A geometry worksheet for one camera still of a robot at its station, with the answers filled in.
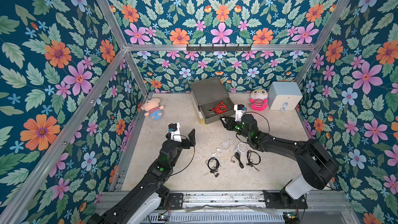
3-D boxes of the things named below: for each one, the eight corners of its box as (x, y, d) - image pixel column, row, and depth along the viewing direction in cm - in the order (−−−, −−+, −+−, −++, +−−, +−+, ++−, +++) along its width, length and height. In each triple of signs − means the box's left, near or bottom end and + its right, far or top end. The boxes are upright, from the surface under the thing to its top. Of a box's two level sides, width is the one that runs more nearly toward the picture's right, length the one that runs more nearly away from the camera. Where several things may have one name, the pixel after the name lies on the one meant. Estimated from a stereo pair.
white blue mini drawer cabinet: (269, 111, 111) (276, 97, 99) (263, 91, 125) (268, 76, 112) (294, 111, 111) (304, 96, 99) (285, 91, 124) (293, 76, 112)
